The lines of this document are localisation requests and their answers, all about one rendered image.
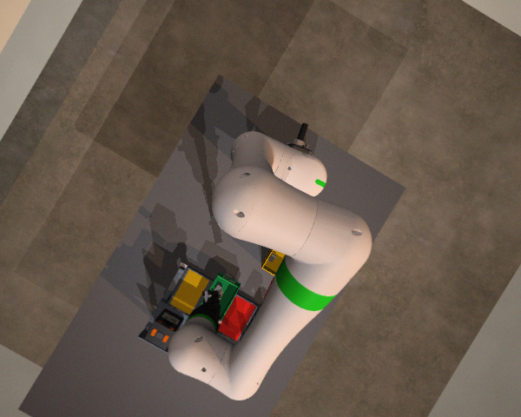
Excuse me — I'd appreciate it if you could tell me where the green bin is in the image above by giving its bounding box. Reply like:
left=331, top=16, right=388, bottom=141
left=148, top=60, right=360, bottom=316
left=209, top=273, right=240, bottom=320

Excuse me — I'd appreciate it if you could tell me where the yellow bin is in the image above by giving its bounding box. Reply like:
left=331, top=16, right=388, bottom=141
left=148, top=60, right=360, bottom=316
left=261, top=249, right=285, bottom=275

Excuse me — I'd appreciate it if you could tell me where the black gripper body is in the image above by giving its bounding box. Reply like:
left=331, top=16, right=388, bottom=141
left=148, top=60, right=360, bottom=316
left=201, top=299, right=220, bottom=315

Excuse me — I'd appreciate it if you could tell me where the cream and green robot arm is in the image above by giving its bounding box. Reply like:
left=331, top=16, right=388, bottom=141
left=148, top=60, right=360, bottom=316
left=168, top=123, right=372, bottom=400

